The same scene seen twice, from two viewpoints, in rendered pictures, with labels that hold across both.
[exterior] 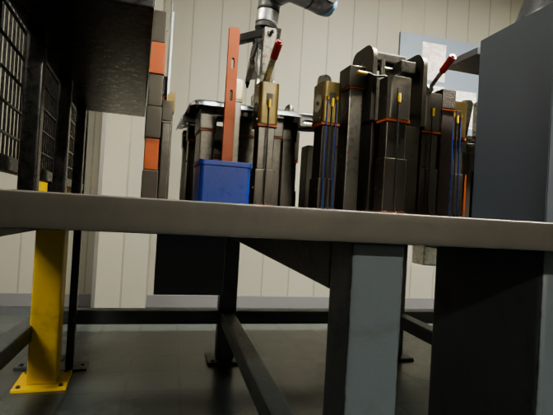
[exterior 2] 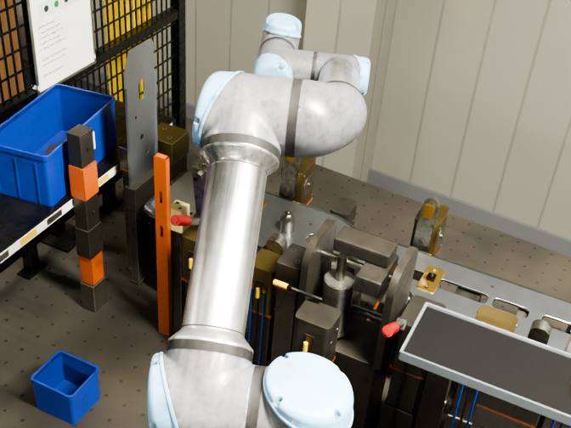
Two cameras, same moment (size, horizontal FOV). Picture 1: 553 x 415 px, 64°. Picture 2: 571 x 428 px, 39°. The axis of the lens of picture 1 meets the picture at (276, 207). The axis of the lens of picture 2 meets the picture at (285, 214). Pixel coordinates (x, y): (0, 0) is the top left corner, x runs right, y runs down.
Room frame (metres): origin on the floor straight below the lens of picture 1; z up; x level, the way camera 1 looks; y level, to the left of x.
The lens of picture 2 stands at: (0.33, -0.98, 2.09)
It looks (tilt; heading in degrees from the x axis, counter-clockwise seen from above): 36 degrees down; 41
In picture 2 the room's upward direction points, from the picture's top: 5 degrees clockwise
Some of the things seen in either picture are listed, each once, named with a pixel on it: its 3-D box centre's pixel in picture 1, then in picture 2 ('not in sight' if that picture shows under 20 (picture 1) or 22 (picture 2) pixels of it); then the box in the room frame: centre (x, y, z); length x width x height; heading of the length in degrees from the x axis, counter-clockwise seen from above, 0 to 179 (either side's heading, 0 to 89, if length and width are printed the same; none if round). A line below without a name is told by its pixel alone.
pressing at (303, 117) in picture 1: (383, 132); (440, 282); (1.56, -0.36, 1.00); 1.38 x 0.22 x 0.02; 108
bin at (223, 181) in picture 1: (220, 184); (66, 387); (0.94, 0.12, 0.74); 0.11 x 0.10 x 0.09; 108
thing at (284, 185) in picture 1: (285, 166); not in sight; (1.44, -0.02, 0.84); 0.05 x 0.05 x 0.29; 18
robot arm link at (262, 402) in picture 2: not in sight; (301, 413); (0.90, -0.55, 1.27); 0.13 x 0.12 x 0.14; 128
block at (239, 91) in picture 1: (233, 143); (179, 270); (1.26, 0.13, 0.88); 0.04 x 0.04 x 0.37; 18
